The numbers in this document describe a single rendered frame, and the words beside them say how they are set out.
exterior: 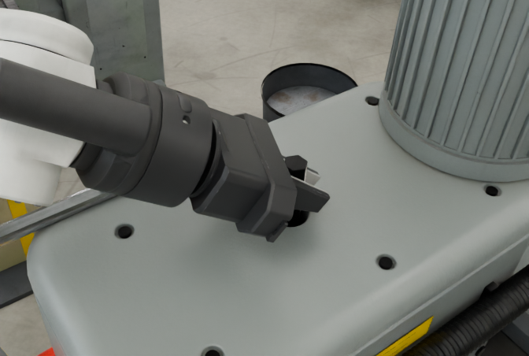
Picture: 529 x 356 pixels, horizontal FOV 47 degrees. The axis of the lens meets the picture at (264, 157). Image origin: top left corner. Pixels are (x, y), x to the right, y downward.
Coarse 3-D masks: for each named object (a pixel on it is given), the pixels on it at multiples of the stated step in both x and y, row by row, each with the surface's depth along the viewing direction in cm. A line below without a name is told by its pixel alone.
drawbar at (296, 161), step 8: (288, 160) 52; (296, 160) 52; (304, 160) 52; (288, 168) 51; (296, 168) 51; (304, 168) 51; (296, 176) 52; (304, 176) 52; (296, 216) 55; (288, 224) 56; (296, 224) 56
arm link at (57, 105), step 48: (0, 48) 39; (0, 96) 34; (48, 96) 35; (96, 96) 37; (144, 96) 42; (0, 144) 38; (48, 144) 39; (96, 144) 38; (144, 144) 39; (0, 192) 37; (48, 192) 40
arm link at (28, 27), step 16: (0, 16) 39; (16, 16) 39; (32, 16) 39; (0, 32) 39; (16, 32) 38; (32, 32) 38; (48, 32) 39; (64, 32) 39; (80, 32) 41; (48, 48) 39; (64, 48) 39; (80, 48) 40
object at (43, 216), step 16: (80, 192) 55; (96, 192) 55; (48, 208) 54; (64, 208) 54; (80, 208) 54; (0, 224) 52; (16, 224) 52; (32, 224) 52; (48, 224) 53; (0, 240) 51
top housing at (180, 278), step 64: (320, 128) 65; (384, 128) 66; (384, 192) 58; (448, 192) 59; (512, 192) 59; (64, 256) 51; (128, 256) 51; (192, 256) 52; (256, 256) 52; (320, 256) 52; (384, 256) 53; (448, 256) 53; (512, 256) 61; (64, 320) 47; (128, 320) 47; (192, 320) 47; (256, 320) 47; (320, 320) 47; (384, 320) 50; (448, 320) 60
